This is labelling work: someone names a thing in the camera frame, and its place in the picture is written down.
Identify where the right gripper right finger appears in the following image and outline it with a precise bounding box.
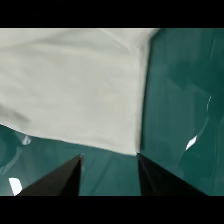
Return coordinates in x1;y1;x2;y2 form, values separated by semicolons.
136;152;208;197

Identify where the white garment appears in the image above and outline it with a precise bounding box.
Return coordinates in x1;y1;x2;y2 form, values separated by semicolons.
0;27;160;157

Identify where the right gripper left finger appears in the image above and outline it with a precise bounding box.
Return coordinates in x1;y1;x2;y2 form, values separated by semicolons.
18;153;83;197

